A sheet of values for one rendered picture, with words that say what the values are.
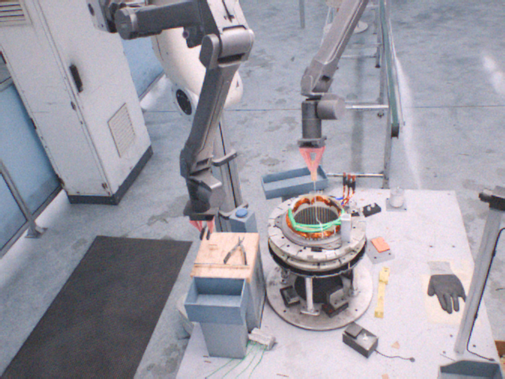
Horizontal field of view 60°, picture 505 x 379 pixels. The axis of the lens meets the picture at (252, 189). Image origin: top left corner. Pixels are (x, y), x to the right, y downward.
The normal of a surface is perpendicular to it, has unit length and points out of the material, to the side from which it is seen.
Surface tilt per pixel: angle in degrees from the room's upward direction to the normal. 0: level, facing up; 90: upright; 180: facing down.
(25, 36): 90
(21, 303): 0
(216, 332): 90
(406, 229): 0
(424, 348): 0
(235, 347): 90
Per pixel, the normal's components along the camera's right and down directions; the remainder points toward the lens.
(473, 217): -0.11, -0.80
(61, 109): -0.19, 0.60
